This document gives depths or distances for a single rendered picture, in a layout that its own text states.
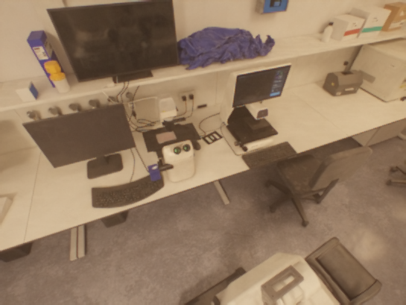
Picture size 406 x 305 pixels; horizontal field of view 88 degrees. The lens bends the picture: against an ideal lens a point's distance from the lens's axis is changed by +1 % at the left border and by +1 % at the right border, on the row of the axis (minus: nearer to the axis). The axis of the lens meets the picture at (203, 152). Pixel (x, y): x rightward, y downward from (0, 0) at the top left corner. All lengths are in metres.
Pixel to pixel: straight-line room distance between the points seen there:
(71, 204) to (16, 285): 1.04
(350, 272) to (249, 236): 1.51
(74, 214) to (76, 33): 1.11
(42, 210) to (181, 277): 1.16
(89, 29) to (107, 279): 1.86
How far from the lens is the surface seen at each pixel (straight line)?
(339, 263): 0.75
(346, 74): 2.80
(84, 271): 2.29
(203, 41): 1.80
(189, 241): 2.13
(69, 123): 1.46
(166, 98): 1.34
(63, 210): 1.67
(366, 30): 2.86
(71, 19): 1.61
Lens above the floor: 2.00
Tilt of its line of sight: 47 degrees down
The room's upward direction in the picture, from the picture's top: straight up
